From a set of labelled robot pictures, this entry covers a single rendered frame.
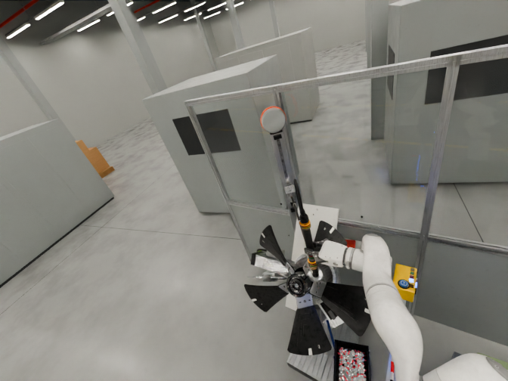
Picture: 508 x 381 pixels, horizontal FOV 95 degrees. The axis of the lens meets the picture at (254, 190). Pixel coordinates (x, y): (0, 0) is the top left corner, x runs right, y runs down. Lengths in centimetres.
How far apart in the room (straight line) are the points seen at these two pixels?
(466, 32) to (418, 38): 39
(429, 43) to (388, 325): 300
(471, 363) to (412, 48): 299
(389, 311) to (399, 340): 6
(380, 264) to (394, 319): 26
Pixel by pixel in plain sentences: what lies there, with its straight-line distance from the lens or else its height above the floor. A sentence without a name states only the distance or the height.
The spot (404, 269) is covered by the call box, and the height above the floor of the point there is 107.
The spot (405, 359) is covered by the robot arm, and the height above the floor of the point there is 168.
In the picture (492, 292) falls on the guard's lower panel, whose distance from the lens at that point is 223.
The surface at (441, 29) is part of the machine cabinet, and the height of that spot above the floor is 191.
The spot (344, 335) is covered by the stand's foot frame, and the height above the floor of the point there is 8.
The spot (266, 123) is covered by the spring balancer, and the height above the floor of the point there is 188.
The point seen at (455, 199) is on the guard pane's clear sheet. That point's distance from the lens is 170.
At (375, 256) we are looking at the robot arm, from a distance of 91.
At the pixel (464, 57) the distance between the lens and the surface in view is 138.
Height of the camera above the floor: 232
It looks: 32 degrees down
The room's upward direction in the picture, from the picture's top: 18 degrees counter-clockwise
